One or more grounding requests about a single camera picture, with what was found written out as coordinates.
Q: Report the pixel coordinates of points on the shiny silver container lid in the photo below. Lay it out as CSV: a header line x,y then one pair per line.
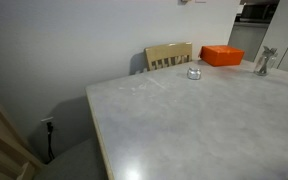
x,y
194,70

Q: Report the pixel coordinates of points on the silver round container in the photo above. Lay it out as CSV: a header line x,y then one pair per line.
x,y
194,76

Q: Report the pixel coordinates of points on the light wooden furniture frame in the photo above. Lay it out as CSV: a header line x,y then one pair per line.
x,y
17,162

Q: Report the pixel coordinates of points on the orange box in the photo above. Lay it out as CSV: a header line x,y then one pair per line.
x,y
221,55

